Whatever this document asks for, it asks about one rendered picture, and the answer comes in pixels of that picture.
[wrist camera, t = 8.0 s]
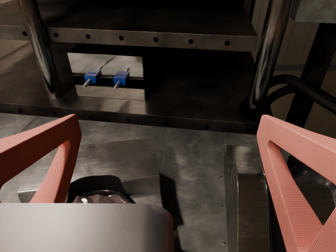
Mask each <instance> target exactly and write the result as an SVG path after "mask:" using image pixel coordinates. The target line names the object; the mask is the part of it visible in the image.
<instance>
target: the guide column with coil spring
mask: <svg viewBox="0 0 336 252"><path fill-rule="evenodd" d="M16 1H17V4H18V7H19V10H20V13H21V16H22V19H23V22H24V25H25V28H26V31H27V34H28V37H29V40H30V43H31V46H32V49H33V52H34V55H35V58H36V61H37V64H38V67H39V70H40V73H41V76H42V79H43V82H44V85H45V88H46V92H47V95H48V97H49V98H50V99H53V100H54V99H59V98H61V97H62V96H63V95H64V94H63V91H62V87H61V84H60V80H59V77H58V73H57V70H56V66H55V63H54V59H53V56H52V52H51V49H50V45H49V42H48V38H47V35H46V31H45V28H44V24H43V21H42V17H41V14H40V10H39V7H38V3H37V0H16Z"/></svg>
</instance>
